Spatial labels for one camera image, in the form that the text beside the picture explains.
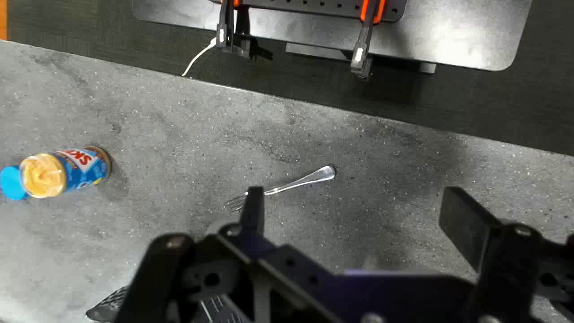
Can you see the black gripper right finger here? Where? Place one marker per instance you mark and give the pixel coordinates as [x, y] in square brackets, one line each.
[469, 224]

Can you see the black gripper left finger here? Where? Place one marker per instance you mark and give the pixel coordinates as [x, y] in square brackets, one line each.
[254, 208]

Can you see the blue plastic jar lid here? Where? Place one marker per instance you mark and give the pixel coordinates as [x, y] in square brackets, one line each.
[10, 183]

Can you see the open peanut butter jar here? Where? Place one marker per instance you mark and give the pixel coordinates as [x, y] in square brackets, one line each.
[73, 170]

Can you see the silver metal fork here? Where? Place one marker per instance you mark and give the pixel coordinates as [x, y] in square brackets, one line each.
[311, 177]

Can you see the black perforated mounting board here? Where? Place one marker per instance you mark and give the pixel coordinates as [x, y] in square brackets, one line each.
[311, 7]

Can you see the grey metal base plate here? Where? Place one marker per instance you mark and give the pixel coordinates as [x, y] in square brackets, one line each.
[455, 36]

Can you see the orange post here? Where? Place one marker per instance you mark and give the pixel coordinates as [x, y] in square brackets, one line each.
[3, 18]

